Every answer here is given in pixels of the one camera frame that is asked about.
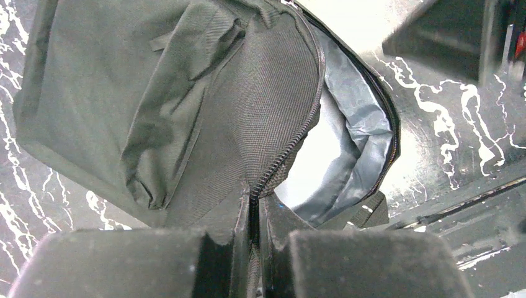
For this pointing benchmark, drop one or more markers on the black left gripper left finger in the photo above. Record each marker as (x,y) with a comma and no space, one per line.
(209,261)

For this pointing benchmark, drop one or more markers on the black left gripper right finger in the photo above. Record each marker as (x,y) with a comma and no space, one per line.
(299,261)

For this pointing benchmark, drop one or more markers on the black backpack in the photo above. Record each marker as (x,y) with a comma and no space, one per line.
(165,107)

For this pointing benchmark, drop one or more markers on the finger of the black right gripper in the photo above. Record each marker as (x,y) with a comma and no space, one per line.
(465,39)

